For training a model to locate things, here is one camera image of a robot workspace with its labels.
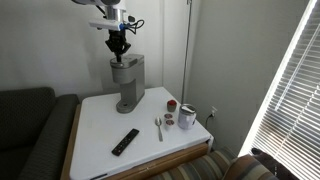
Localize striped sofa cushion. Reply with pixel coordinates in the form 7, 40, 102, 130
221, 153, 279, 180

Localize grey single-serve coffee machine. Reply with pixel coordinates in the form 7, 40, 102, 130
109, 53, 146, 114

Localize dark grey sofa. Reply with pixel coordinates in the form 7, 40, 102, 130
0, 87, 81, 180

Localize small cup with red top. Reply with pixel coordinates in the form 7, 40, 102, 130
166, 99, 178, 113

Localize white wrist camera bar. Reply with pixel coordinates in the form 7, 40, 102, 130
88, 18, 126, 32

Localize white wall outlet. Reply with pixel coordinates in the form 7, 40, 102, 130
209, 105, 218, 118

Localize black tripod stand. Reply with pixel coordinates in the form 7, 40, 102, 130
250, 147, 301, 180

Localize thin metal pole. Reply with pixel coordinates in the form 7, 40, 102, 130
180, 0, 194, 104

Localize black remote control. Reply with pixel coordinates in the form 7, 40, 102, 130
111, 128, 140, 157

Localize black power cord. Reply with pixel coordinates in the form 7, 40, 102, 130
204, 112, 215, 132

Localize white plastic board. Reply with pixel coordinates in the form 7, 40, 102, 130
69, 86, 214, 180

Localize wooden side table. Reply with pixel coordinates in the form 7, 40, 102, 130
59, 103, 209, 180

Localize metal spoon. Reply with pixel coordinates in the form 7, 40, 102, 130
154, 116, 164, 143

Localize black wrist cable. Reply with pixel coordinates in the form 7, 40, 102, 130
123, 14, 146, 35

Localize striped fabric sofa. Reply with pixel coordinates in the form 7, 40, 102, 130
146, 149, 238, 180

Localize white lidded travel mug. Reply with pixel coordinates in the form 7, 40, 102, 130
177, 103, 198, 131

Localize white window blinds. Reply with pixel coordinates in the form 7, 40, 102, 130
238, 0, 320, 180

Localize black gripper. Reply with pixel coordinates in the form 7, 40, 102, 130
105, 29, 132, 64

